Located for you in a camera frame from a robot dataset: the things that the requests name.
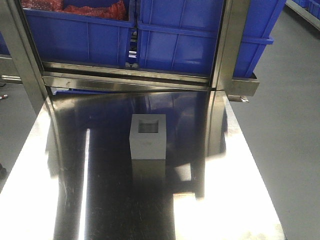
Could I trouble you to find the gray cube base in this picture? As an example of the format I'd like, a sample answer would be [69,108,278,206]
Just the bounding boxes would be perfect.
[129,114,167,160]

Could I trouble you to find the blue plastic bin right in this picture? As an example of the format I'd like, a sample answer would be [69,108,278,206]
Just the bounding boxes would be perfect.
[136,0,285,78]

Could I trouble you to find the blue bin with red bags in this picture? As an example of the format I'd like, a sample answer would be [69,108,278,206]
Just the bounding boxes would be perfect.
[23,0,136,67]

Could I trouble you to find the red mesh bags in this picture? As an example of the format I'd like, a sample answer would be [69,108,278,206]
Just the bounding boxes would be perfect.
[21,0,127,20]

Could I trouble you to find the stainless steel rack frame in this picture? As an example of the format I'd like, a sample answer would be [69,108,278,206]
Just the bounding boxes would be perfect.
[0,0,259,113]

